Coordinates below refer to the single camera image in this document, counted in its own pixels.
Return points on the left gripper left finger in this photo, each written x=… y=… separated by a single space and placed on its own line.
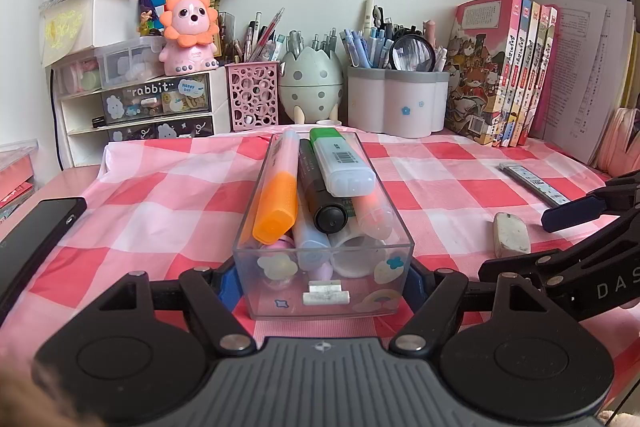
x=211 y=296

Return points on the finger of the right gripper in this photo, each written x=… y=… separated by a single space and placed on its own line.
x=525 y=265
x=573 y=213

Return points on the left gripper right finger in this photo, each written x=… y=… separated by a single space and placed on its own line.
x=435 y=299

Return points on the lilac barcode pen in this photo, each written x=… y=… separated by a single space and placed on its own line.
x=275 y=260

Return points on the green glue stick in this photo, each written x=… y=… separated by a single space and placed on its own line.
x=355 y=255

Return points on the pink highlighter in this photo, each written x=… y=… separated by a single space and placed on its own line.
x=374 y=216

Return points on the orange highlighter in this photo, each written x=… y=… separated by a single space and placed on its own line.
x=277 y=203

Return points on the light blue highlighter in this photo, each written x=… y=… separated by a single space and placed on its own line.
x=313 y=247

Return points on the clear plastic organizer tray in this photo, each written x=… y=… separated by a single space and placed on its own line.
x=299 y=298

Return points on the black marker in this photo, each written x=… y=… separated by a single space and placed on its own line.
x=330 y=213

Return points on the green highlighter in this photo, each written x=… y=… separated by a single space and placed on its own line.
x=344 y=172

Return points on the white used eraser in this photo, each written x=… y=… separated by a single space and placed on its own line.
x=511 y=237

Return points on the pencil lead refill case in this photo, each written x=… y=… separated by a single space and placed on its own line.
x=535 y=185

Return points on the pink checkered tablecloth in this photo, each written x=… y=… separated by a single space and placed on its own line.
x=166 y=206

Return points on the blue spine comic book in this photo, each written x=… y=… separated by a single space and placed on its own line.
x=515 y=63

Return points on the white paper stack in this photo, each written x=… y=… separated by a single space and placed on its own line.
x=587 y=72

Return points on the cream spine comic book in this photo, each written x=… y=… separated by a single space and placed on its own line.
x=528 y=57

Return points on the red spine comic book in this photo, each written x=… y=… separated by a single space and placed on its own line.
x=534 y=46

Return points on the white flower pen holder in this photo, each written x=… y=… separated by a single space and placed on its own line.
x=410 y=105

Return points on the black smartphone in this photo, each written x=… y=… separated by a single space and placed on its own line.
x=30 y=242

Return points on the pink comic book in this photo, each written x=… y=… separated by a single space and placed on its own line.
x=480 y=55

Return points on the white spine comic book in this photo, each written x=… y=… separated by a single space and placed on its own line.
x=545 y=66

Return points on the magnifying glass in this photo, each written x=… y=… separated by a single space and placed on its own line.
x=412 y=53

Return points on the pink perforated pen holder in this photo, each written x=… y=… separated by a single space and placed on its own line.
x=253 y=93

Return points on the pink storage box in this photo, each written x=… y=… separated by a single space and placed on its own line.
x=16 y=171

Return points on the white drawer organizer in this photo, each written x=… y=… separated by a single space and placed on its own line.
x=120 y=93

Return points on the green egg pen holder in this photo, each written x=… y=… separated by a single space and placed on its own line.
x=311 y=86

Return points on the pink lion toy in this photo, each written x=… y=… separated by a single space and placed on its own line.
x=189 y=30

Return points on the colourful puzzle cube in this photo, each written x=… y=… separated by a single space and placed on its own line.
x=149 y=18

